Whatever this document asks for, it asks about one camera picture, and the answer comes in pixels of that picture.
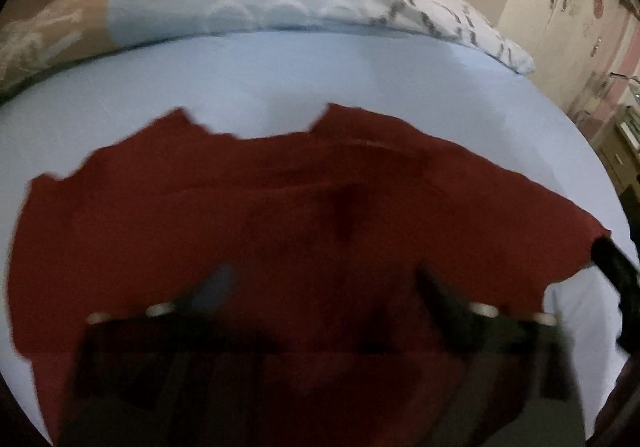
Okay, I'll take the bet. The dark red knitted sweater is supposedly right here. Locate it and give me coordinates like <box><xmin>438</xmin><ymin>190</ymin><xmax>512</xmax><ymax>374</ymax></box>
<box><xmin>8</xmin><ymin>105</ymin><xmax>606</xmax><ymax>446</ymax></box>

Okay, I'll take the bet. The wooden bedside shelf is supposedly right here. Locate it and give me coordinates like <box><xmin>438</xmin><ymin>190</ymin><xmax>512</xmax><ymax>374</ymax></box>
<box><xmin>589</xmin><ymin>71</ymin><xmax>640</xmax><ymax>193</ymax></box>

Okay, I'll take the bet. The white wardrobe with flower decals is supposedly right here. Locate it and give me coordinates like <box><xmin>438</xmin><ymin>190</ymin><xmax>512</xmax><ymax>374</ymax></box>
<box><xmin>498</xmin><ymin>0</ymin><xmax>628</xmax><ymax>112</ymax></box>

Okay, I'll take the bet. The patterned blue beige pillow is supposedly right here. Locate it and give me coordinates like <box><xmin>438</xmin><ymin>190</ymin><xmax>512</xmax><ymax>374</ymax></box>
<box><xmin>1</xmin><ymin>0</ymin><xmax>535</xmax><ymax>96</ymax></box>

